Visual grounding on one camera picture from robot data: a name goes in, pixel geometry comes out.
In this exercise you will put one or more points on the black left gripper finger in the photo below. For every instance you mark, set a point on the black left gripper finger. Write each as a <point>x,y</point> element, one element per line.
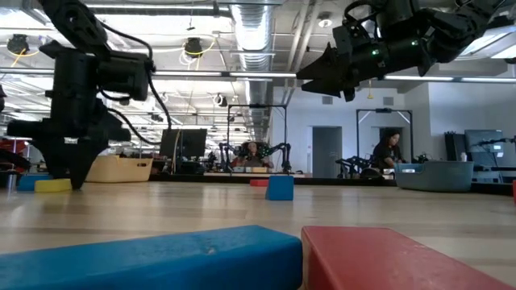
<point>56,159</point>
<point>84,159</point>

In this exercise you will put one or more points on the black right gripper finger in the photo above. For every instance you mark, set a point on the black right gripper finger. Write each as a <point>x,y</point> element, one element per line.
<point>334,88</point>
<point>326,68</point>

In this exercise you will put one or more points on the yellow wooden block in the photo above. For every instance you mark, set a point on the yellow wooden block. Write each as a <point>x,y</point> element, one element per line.
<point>50,186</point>

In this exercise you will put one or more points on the blue half-round wooden block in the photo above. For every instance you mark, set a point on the blue half-round wooden block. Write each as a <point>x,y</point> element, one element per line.
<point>26,183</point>

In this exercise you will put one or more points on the small blue cube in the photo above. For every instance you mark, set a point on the small blue cube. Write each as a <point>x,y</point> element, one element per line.
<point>279,188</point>

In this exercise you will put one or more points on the long red wooden block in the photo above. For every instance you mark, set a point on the long red wooden block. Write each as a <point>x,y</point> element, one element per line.
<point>258,183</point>

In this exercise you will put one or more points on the long blue wooden block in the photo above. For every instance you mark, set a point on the long blue wooden block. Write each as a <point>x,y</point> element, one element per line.
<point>161,262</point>

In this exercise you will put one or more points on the red rectangular wooden block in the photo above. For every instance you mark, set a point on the red rectangular wooden block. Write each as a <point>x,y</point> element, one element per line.
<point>383,262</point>

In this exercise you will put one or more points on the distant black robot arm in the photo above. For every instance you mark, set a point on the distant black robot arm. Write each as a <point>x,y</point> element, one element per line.
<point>223,155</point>
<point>285,155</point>

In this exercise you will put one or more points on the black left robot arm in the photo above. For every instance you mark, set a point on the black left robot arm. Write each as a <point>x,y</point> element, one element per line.
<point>76,24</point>

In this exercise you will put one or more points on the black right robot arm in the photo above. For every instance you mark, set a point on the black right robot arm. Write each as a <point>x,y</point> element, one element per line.
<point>463,24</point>

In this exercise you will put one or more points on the yellow plastic bin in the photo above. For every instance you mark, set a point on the yellow plastic bin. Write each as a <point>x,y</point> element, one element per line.
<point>121,171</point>

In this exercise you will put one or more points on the round ceiling detector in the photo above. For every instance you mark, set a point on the round ceiling detector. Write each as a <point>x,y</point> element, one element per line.
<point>325,22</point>

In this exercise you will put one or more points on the long LED light bar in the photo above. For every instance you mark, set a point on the long LED light bar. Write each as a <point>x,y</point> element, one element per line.
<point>262,74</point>

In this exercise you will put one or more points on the grey door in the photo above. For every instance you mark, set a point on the grey door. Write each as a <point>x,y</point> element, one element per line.
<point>326,153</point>

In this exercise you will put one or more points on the person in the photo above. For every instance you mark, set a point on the person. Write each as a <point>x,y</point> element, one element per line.
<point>386,153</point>
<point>254,155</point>

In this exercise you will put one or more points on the black computer monitor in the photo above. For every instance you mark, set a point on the black computer monitor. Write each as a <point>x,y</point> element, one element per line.
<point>189,143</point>

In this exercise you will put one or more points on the black cabinet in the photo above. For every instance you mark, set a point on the black cabinet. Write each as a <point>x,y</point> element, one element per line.
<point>453,147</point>

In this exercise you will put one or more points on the white bottle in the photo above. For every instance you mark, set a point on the white bottle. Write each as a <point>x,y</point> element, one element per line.
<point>464,158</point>

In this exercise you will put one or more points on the computer monitor with stand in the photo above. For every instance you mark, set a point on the computer monitor with stand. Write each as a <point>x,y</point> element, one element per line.
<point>483,139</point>

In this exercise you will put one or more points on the grey-blue plastic bin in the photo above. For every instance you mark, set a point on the grey-blue plastic bin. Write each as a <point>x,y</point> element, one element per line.
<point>435,179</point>

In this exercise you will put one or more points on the wall air vent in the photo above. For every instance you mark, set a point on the wall air vent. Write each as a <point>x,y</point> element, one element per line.
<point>388,101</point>
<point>327,100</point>

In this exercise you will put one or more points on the black rig frame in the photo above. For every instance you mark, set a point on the black rig frame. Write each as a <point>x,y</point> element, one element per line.
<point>256,106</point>
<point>383,110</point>

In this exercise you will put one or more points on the silver metal post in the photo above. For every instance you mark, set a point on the silver metal post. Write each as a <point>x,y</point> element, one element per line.
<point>11,183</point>

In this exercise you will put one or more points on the silver ceiling duct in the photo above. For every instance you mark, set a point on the silver ceiling duct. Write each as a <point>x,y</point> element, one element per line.
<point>254,36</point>

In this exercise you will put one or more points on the black aluminium table frame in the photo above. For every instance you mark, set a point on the black aluminium table frame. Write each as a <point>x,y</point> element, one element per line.
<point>342,182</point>

